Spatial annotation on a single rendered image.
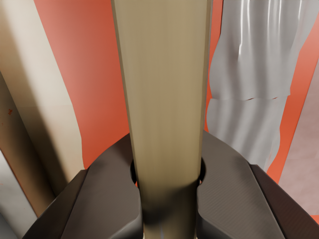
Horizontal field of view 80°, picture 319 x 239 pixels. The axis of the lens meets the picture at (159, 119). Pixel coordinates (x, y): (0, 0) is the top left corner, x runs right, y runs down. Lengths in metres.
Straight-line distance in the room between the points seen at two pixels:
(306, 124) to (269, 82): 0.07
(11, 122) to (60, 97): 0.05
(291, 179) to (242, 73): 0.15
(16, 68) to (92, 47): 0.07
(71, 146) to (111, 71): 0.10
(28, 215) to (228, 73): 0.25
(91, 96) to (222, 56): 0.12
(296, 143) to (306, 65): 0.08
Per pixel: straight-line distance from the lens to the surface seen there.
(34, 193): 0.26
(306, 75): 0.21
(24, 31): 0.20
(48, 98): 0.21
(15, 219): 0.28
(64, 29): 0.18
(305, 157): 0.26
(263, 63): 0.18
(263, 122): 0.20
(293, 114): 0.22
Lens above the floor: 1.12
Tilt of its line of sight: 62 degrees down
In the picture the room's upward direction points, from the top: 178 degrees counter-clockwise
